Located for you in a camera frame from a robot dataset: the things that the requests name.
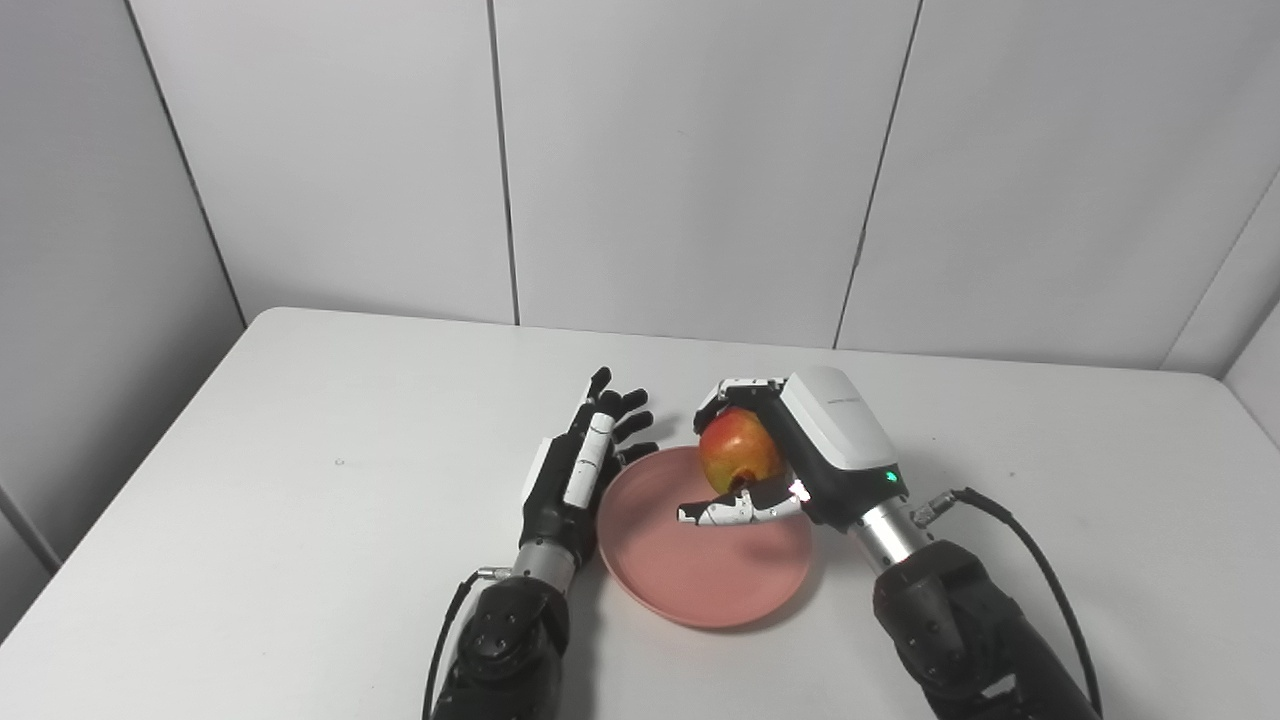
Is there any red yellow pomegranate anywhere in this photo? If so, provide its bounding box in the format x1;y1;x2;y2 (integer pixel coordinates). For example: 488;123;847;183
698;406;786;495

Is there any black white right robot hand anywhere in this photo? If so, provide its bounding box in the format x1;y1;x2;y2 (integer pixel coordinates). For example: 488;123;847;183
677;366;911;531

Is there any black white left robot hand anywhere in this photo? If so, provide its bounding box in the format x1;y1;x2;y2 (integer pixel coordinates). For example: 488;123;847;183
518;367;661;571

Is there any pink round plate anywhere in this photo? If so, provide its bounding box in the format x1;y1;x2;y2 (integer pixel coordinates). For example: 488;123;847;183
596;446;814;630

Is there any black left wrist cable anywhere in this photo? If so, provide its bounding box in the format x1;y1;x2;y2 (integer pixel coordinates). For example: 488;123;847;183
422;567;513;720

